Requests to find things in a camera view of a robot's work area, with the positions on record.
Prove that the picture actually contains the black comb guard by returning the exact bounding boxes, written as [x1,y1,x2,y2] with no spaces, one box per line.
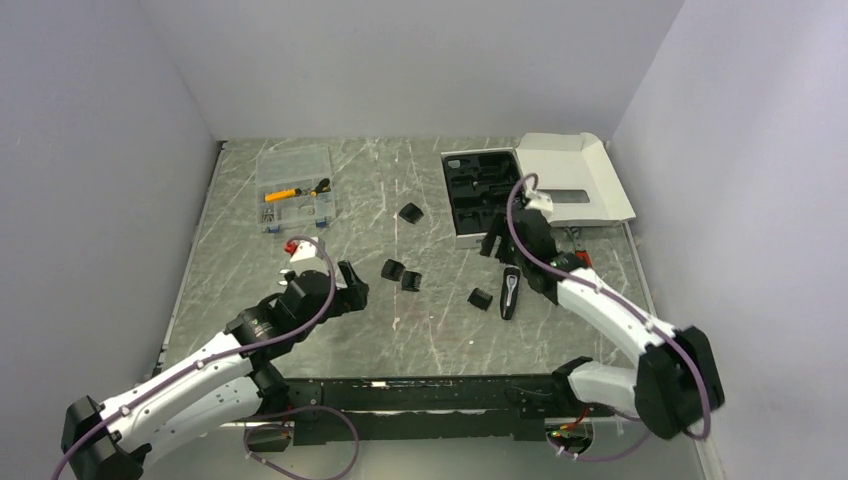
[398,202,424,224]
[380,259,406,282]
[400,270,423,292]
[467,288,493,311]

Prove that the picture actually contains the black silver hair clipper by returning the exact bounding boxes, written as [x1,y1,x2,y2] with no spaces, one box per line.
[499,265,521,321]

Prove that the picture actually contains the white hair clipper box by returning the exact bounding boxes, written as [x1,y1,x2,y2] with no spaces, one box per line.
[441,132,636,249]

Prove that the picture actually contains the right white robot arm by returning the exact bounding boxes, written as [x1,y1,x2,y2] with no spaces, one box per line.
[480,209,725,439]

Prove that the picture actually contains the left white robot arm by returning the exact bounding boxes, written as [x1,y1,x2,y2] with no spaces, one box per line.
[52,261,370,479]

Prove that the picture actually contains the silver combination wrench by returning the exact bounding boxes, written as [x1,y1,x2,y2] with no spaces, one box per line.
[277,269,297,287]

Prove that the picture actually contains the black yellow small tool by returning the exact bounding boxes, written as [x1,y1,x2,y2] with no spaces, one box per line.
[309,178,331,197]

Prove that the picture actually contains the clear plastic organizer box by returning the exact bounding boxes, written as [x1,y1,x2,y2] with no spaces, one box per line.
[254,145,337,233]

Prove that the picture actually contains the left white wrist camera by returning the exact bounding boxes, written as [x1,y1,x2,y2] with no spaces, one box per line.
[283,237,324,272]

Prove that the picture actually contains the red handled adjustable wrench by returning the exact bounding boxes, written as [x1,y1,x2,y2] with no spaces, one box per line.
[566,227,593,268]

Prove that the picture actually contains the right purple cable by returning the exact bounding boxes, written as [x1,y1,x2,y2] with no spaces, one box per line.
[506,173,713,464]

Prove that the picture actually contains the purple cable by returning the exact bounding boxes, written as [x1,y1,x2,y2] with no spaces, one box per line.
[51,236,361,480]
[506,173,713,464]

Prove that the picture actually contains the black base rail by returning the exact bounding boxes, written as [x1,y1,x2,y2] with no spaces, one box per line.
[247,374,612,446]

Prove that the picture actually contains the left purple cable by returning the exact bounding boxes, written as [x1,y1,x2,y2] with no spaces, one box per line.
[51,236,361,480]

